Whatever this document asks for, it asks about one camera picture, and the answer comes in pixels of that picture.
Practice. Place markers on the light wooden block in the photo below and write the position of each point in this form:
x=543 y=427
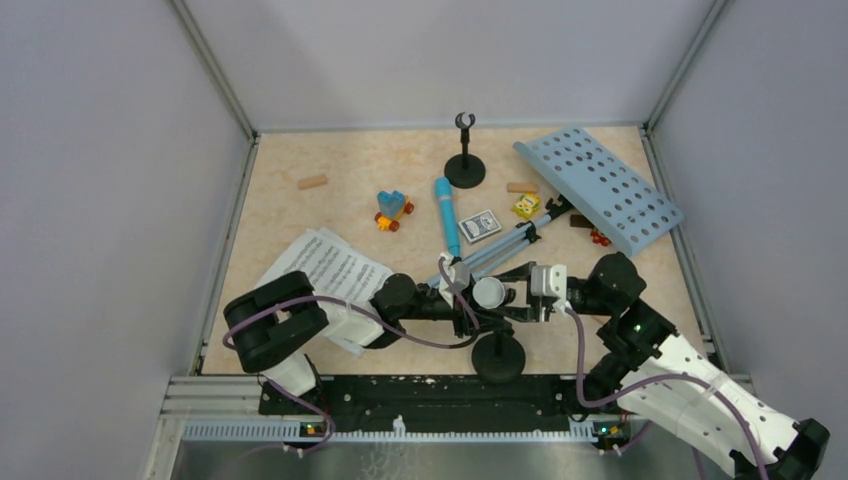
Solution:
x=312 y=182

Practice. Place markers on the sheet music page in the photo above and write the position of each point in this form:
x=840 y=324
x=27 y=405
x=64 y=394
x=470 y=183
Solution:
x=336 y=269

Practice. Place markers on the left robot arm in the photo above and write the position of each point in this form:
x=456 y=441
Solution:
x=269 y=326

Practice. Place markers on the aluminium frame rail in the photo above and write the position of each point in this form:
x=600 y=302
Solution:
x=203 y=191

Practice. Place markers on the black stand of blue microphone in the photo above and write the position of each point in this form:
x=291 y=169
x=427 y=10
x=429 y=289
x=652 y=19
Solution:
x=465 y=170

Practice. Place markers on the red owl toy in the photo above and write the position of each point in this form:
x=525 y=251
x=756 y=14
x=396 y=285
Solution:
x=599 y=238

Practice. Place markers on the light blue music stand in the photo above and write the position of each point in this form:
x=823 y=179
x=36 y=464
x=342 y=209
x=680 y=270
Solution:
x=601 y=173

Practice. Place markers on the wooden block near left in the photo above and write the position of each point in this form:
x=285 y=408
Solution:
x=522 y=187

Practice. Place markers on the blue microphone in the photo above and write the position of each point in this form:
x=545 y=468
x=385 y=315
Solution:
x=444 y=198

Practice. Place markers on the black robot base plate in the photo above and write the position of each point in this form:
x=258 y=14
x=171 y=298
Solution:
x=443 y=404

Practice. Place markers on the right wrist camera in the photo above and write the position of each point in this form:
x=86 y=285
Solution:
x=549 y=284

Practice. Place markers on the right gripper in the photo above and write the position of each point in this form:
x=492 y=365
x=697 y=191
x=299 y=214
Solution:
x=536 y=305

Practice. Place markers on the dark brown block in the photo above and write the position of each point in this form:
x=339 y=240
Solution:
x=580 y=221

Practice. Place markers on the blue toy train block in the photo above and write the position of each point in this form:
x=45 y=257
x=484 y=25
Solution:
x=392 y=206

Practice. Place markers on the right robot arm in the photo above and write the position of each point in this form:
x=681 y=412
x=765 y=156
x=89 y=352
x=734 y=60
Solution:
x=630 y=355

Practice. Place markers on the white microphone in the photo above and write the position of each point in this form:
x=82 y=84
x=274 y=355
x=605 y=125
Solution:
x=497 y=357

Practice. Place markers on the blue playing card deck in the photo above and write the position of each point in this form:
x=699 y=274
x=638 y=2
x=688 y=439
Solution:
x=479 y=226

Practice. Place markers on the yellow owl toy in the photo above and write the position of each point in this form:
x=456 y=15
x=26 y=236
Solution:
x=526 y=205

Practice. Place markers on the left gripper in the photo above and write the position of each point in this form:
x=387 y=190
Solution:
x=470 y=319

